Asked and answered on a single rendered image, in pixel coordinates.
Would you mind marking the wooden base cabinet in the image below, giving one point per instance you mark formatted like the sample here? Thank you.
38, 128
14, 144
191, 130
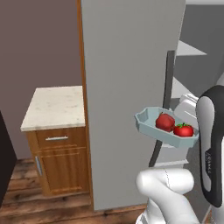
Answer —
62, 186

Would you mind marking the dark brown cabinet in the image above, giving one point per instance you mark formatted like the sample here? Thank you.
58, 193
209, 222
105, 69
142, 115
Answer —
5, 163

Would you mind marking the red bell pepper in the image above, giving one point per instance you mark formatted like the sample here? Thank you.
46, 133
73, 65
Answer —
164, 122

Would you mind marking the grey fridge door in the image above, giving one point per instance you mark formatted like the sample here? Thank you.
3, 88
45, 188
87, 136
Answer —
122, 73

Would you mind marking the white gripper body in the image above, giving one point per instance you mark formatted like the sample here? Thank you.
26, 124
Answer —
184, 112

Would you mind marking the wooden side panel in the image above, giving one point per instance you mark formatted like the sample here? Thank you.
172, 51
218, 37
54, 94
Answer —
82, 58

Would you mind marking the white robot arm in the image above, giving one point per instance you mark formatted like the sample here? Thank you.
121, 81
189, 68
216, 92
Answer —
166, 189

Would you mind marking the grey fridge body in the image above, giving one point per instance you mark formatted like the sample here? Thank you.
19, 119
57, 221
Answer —
204, 26

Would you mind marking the white fridge shelf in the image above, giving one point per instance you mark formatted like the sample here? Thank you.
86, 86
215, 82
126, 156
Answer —
178, 89
186, 49

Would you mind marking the white fridge drawer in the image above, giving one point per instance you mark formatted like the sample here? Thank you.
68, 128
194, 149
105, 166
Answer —
172, 156

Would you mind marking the light blue tupperware container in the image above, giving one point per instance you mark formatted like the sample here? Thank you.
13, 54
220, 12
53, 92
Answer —
145, 124

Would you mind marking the wooden drawer front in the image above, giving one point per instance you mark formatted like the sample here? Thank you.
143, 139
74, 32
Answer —
75, 137

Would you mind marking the wooden cabinet door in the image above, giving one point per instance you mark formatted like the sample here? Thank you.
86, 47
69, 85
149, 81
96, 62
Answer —
65, 169

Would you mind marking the red tomato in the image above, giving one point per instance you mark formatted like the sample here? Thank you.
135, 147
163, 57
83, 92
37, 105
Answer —
183, 131

